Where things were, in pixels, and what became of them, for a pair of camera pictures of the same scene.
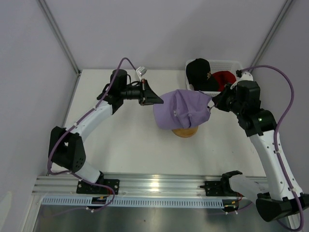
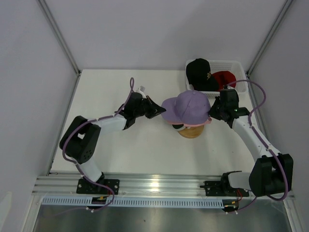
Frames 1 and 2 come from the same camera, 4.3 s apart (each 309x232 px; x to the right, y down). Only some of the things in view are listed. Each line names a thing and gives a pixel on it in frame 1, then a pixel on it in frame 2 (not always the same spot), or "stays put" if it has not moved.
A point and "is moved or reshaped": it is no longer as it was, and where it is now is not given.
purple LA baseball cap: [182, 109] is moved or reshaped
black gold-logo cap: [199, 75] stays put
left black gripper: [147, 96] to [154, 110]
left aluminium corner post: [46, 10] stays put
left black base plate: [85, 187] stays put
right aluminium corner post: [271, 33] stays put
